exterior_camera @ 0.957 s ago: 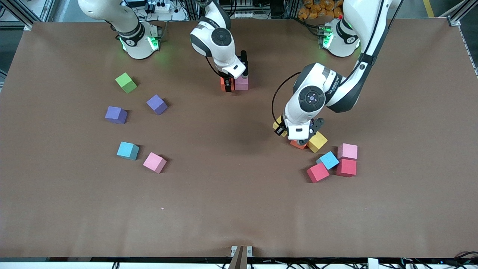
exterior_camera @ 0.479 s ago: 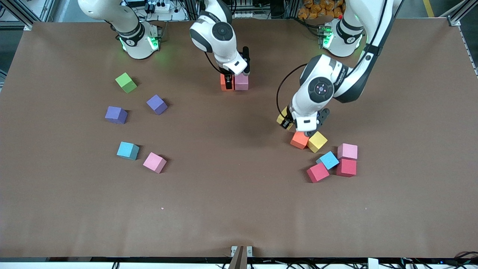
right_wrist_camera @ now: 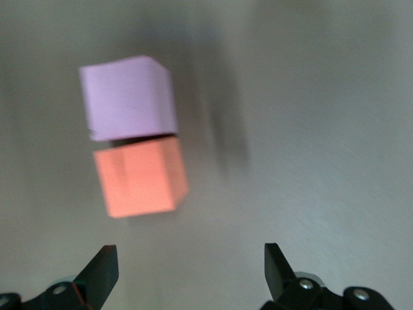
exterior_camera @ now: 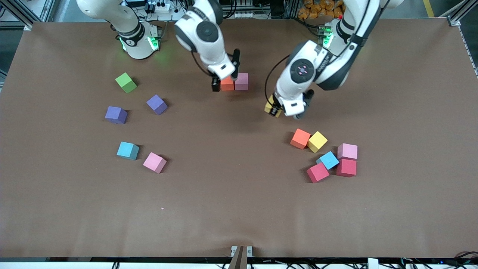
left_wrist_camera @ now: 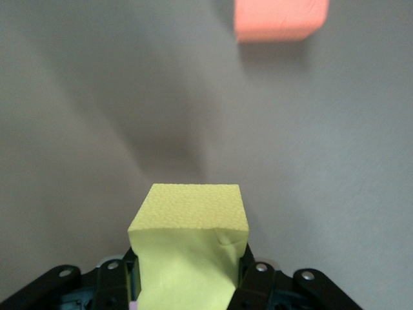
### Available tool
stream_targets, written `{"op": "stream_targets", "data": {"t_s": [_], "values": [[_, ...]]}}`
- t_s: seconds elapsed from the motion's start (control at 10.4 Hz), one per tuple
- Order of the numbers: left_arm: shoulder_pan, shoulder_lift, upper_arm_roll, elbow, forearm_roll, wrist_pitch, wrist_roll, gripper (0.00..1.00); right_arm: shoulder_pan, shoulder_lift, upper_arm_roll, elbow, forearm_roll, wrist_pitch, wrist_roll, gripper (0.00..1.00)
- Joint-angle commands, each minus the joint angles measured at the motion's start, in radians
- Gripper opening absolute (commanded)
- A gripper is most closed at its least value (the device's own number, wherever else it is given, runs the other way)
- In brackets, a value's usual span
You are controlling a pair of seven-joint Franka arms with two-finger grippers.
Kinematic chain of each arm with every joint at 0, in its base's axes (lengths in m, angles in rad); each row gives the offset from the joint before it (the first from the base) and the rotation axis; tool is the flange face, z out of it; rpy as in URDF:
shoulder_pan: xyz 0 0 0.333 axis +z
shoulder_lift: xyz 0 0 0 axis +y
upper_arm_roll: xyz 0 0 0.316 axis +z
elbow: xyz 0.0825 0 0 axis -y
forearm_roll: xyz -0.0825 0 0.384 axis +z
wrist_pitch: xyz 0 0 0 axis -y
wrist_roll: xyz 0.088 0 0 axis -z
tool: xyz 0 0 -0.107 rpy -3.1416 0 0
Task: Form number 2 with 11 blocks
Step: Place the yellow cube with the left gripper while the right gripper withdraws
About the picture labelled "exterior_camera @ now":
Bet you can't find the green foam cube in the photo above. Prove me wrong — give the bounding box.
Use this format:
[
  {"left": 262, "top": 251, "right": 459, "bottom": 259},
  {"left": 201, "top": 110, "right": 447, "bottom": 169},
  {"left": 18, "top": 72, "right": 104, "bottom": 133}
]
[{"left": 115, "top": 72, "right": 138, "bottom": 93}]

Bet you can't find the pink foam cube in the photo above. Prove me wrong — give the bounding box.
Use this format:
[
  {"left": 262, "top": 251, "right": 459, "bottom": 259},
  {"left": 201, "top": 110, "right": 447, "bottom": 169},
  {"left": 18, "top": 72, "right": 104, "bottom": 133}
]
[
  {"left": 143, "top": 152, "right": 167, "bottom": 174},
  {"left": 234, "top": 73, "right": 249, "bottom": 91},
  {"left": 337, "top": 143, "right": 358, "bottom": 160}
]

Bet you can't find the aluminium frame profile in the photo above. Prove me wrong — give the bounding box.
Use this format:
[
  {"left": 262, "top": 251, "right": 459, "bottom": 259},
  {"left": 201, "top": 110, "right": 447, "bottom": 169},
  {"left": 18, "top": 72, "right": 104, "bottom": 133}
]
[
  {"left": 0, "top": 0, "right": 56, "bottom": 31},
  {"left": 441, "top": 0, "right": 478, "bottom": 27}
]

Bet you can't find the teal foam cube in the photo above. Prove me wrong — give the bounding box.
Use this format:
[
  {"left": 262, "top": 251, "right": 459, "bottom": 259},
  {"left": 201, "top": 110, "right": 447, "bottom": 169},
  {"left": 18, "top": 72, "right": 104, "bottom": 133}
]
[{"left": 117, "top": 142, "right": 140, "bottom": 161}]

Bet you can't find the light blue foam cube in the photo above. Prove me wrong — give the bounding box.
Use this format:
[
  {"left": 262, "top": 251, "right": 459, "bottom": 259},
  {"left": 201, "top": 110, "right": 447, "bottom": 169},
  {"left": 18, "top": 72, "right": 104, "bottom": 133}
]
[{"left": 316, "top": 151, "right": 340, "bottom": 170}]

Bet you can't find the aluminium table edge rail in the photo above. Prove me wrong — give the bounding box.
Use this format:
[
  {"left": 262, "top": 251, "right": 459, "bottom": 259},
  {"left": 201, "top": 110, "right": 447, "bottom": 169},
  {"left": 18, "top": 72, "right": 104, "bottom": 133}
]
[{"left": 458, "top": 25, "right": 478, "bottom": 77}]

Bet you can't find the yellow foam cube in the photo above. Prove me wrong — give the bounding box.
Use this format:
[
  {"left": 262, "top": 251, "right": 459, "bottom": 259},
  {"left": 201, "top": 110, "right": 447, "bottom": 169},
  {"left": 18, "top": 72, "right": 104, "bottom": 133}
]
[
  {"left": 264, "top": 95, "right": 283, "bottom": 118},
  {"left": 307, "top": 131, "right": 328, "bottom": 153}
]

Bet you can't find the pile of orange packets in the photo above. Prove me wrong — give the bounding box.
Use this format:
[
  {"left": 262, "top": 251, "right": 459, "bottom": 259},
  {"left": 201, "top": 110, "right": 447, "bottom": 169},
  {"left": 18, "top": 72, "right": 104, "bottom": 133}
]
[{"left": 297, "top": 0, "right": 343, "bottom": 20}]

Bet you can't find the metal bracket with brown post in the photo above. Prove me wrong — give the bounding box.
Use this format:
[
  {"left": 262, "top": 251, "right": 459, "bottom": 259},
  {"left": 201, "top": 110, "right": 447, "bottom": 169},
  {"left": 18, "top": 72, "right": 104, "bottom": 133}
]
[{"left": 230, "top": 245, "right": 253, "bottom": 269}]

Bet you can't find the red foam cube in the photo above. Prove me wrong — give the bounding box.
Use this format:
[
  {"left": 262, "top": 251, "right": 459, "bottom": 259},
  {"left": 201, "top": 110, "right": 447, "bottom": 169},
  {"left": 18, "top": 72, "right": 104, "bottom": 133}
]
[
  {"left": 336, "top": 159, "right": 357, "bottom": 177},
  {"left": 306, "top": 162, "right": 330, "bottom": 183}
]

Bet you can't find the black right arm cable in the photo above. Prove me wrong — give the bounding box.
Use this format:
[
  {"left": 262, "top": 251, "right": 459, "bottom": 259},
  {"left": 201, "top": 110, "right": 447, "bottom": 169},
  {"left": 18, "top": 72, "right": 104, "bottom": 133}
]
[{"left": 190, "top": 50, "right": 215, "bottom": 79}]

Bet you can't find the purple foam cube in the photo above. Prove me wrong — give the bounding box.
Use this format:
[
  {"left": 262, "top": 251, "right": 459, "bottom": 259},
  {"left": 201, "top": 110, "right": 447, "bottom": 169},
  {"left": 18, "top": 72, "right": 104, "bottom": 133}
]
[
  {"left": 146, "top": 94, "right": 168, "bottom": 115},
  {"left": 105, "top": 106, "right": 128, "bottom": 124}
]

